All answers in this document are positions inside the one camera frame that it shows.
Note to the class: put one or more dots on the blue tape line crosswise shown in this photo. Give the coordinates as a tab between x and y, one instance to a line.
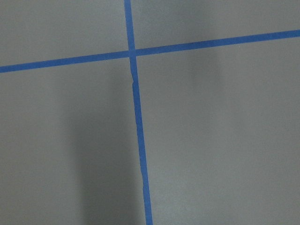
152	50

